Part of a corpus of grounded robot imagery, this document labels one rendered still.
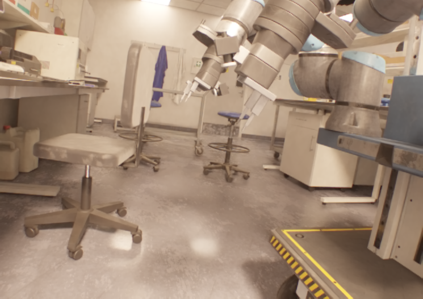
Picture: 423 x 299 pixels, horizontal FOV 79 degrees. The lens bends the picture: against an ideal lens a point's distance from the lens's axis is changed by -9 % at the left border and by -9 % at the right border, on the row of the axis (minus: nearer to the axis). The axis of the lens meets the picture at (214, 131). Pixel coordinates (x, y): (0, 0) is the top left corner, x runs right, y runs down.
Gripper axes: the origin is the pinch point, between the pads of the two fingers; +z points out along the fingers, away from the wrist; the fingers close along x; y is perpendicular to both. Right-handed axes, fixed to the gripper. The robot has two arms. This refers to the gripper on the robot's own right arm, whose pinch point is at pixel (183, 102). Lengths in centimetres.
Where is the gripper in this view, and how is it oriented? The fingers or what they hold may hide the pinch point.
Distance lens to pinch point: 72.9
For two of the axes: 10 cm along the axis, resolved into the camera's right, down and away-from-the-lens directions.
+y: 8.0, 4.8, 3.6
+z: -4.5, 8.8, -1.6
